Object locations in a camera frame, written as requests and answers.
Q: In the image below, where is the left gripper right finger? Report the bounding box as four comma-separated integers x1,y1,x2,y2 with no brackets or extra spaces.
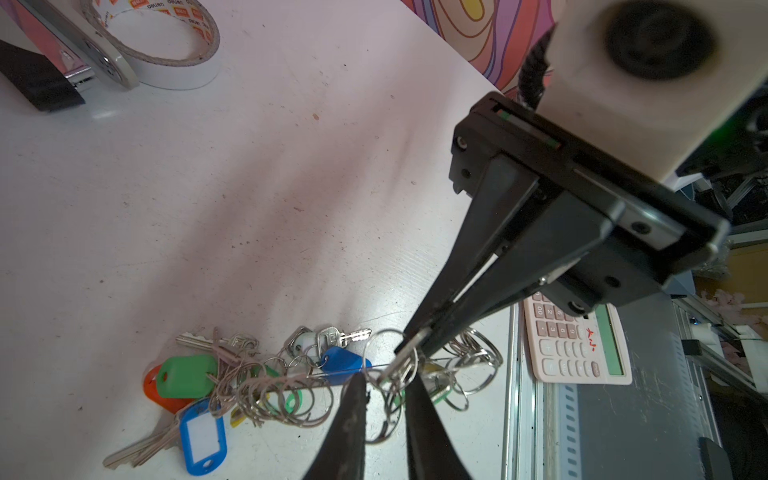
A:
405,376,471,480

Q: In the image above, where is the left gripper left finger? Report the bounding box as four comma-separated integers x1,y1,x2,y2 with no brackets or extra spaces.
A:
304,373,367,480

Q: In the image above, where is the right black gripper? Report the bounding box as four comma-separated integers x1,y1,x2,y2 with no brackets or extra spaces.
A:
405,93,730,356

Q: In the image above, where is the large keyring with coloured keys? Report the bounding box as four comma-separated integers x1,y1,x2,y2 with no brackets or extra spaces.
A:
103,327,503,476

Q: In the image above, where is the white pink calculator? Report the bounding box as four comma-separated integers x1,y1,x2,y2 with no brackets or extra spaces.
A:
522,293,633,386

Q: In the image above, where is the clear tape roll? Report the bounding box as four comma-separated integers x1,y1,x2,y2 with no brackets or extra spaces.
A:
80,0,221,91

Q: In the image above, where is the silver black stapler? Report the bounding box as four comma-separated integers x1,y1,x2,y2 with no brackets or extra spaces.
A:
1,1,139,112

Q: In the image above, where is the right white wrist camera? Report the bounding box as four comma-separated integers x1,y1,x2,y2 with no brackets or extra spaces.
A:
536,1,767,182

